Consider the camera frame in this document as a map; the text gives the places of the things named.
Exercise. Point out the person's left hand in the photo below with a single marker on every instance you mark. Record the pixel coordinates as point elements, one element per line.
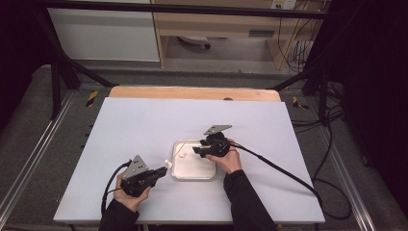
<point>131,202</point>

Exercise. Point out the black frame crossbar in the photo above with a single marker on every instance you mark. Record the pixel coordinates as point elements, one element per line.
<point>179,8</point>

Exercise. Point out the person's right hand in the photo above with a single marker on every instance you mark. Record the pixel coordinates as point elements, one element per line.
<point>231,162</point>

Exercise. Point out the yellow black tape strip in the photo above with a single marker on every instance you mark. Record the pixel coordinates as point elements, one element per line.
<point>92,97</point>
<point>299,104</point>

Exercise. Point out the white food piece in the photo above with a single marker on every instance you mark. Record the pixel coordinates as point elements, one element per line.
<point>183,154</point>
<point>168,163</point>

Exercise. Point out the white table board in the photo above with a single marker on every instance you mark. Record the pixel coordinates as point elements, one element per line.
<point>144,128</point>

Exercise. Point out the wooden table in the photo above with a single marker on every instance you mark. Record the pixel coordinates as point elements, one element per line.
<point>192,93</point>

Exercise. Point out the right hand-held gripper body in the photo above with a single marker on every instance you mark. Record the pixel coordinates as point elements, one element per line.
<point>218,146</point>

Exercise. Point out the square metal tray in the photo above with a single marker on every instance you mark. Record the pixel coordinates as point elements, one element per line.
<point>192,171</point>

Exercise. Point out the white cabinet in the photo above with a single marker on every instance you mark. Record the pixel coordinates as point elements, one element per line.
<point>102,35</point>

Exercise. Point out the white power outlet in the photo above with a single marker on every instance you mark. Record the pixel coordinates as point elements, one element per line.
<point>284,4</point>

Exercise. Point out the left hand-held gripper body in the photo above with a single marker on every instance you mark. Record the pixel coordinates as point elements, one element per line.
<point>136,173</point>

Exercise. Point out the aluminium floor rail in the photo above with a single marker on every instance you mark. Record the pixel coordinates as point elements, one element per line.
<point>349,186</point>
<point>35,149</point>

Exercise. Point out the dark curtain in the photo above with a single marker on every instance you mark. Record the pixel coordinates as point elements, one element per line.
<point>19,48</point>
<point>375,80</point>

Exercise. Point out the chair base with wheel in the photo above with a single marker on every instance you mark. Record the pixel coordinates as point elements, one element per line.
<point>194,39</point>

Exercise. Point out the black frame stand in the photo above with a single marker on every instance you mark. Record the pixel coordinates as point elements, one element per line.
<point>322,89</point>
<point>56,86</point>

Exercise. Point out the light wooden desk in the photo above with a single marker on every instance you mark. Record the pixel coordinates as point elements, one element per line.
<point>218,24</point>

